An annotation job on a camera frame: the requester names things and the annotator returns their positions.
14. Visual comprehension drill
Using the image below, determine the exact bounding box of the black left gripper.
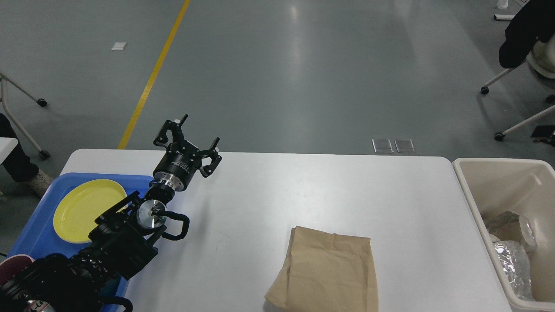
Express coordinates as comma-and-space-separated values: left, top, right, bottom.
153, 114, 222, 191

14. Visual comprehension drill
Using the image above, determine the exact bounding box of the yellow plate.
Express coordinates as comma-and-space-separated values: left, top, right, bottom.
53, 179, 127, 244

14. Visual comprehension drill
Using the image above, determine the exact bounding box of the dark teal mug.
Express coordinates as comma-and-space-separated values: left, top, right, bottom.
99, 276, 122, 297

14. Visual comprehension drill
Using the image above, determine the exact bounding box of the white paper cup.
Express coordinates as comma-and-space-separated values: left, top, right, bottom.
488, 234, 501, 243

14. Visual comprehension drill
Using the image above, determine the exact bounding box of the silver foil bag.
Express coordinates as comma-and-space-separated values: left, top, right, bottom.
493, 240, 535, 301

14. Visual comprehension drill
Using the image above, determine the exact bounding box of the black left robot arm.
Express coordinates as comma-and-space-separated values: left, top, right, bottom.
1, 114, 222, 312

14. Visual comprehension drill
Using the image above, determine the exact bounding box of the white rolling rack leg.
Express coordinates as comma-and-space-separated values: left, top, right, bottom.
0, 72, 50, 160

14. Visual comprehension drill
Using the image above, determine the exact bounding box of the person's foot in shoe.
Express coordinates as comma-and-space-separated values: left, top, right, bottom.
0, 114, 52, 198

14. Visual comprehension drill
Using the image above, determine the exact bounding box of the brown paper bag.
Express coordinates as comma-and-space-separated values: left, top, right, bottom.
265, 226, 379, 312

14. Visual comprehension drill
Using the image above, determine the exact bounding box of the left floor outlet cover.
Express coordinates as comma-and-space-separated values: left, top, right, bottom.
372, 139, 394, 154

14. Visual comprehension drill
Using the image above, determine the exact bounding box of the floor outlet cover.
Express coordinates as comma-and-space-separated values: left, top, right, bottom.
394, 139, 416, 153
372, 139, 394, 154

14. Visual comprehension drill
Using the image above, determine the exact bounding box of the right floor outlet cover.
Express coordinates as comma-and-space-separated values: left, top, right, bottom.
394, 139, 416, 153

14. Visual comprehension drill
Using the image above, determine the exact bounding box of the pink mug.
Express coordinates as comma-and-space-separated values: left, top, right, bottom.
0, 254, 35, 286

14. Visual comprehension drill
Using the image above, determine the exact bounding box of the white plastic bin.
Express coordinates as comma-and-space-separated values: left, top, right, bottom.
453, 158, 555, 312

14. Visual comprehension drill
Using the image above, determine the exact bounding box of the clear plastic bag in bin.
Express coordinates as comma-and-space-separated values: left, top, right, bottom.
484, 211, 537, 253

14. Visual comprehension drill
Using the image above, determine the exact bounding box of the white office chair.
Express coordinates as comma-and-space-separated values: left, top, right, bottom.
480, 35, 555, 141

